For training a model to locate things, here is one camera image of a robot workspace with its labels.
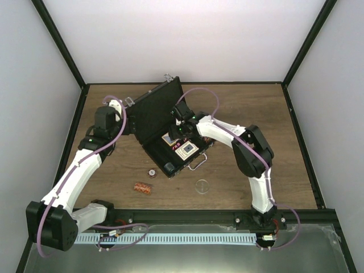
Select white playing card deck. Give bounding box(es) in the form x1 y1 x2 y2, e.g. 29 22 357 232
175 141 199 161

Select black chip stack in case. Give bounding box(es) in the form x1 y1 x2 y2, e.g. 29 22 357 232
164 162 175 173

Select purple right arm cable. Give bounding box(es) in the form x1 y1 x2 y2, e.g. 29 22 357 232
176 87 301 251

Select light blue slotted rail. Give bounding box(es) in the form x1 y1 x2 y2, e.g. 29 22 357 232
75 233 257 245

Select chrome case handle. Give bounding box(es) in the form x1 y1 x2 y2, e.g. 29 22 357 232
186 152 208 171

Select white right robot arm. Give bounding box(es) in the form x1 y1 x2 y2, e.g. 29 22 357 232
169 101 277 229

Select black poker set case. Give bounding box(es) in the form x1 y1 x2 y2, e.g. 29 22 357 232
125 74 215 178

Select row of poker chips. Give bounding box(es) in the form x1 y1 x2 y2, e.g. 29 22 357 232
202 136 213 143

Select small orange chip stack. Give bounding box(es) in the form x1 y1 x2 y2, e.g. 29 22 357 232
134 182 152 195

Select single poker chip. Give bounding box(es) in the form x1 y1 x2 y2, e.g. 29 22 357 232
148 169 156 177

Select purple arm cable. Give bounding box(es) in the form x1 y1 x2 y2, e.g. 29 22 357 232
36 96 150 258
176 87 301 251

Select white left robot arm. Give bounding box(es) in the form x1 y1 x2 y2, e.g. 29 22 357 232
26 96 127 258

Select red dice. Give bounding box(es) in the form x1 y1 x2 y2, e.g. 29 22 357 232
171 138 188 151

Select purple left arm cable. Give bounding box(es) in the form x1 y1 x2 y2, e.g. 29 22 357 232
36 96 150 258

